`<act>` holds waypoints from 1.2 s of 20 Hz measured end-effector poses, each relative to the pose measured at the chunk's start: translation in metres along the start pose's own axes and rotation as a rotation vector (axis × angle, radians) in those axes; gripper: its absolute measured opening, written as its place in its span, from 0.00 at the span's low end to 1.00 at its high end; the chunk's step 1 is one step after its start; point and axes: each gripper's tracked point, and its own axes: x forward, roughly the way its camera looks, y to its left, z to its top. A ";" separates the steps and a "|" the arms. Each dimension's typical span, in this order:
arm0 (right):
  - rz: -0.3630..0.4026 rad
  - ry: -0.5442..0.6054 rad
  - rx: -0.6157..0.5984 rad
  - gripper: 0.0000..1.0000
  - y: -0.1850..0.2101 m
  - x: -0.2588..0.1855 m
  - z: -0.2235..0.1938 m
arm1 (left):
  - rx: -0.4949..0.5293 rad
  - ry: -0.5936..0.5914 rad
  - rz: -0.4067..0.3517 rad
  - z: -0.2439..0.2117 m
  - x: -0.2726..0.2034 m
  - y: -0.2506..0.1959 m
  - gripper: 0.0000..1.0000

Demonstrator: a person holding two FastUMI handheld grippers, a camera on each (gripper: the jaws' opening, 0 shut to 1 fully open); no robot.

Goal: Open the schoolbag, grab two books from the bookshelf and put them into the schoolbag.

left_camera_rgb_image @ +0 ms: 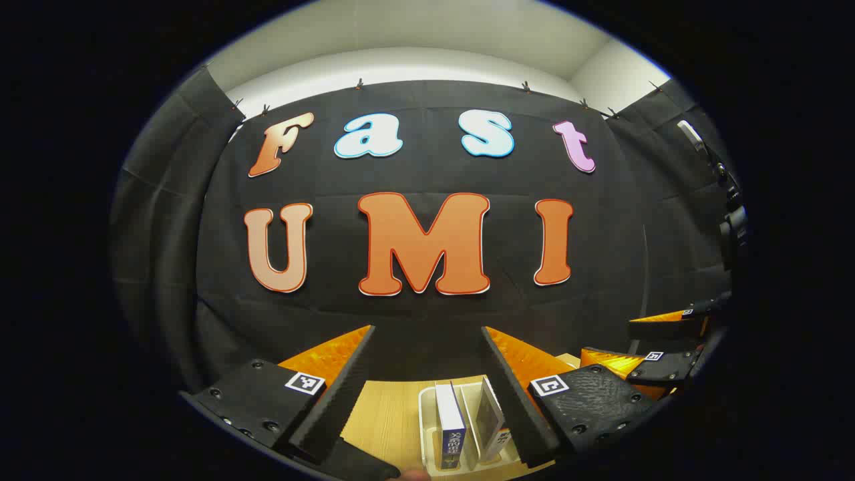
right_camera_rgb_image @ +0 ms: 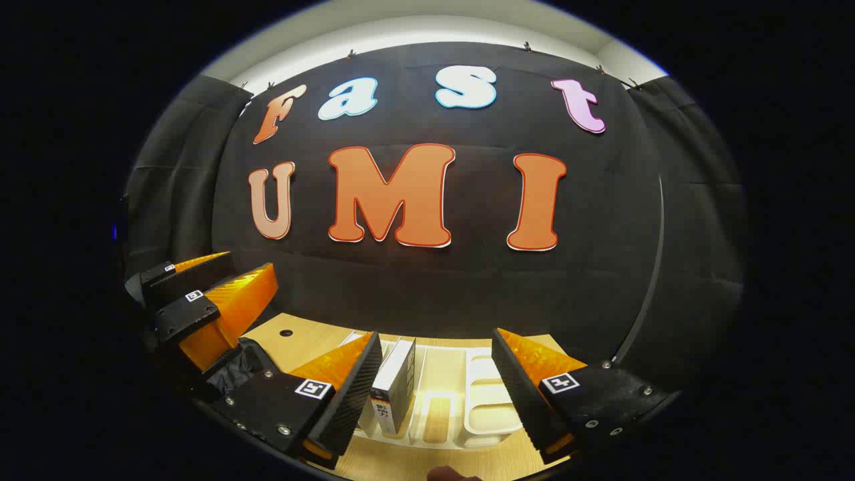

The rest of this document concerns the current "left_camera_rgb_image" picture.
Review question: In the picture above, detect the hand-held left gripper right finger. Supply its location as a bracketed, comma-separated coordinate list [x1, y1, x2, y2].
[481, 326, 661, 468]

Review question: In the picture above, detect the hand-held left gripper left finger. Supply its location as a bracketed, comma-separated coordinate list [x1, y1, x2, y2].
[182, 325, 376, 463]

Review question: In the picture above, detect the portrait cover book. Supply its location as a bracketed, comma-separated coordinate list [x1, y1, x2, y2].
[476, 376, 514, 463]

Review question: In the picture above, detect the blue cover book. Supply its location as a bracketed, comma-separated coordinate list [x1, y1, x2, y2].
[435, 381, 467, 472]

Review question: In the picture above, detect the white bookshelf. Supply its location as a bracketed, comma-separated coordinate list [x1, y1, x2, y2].
[418, 377, 558, 479]

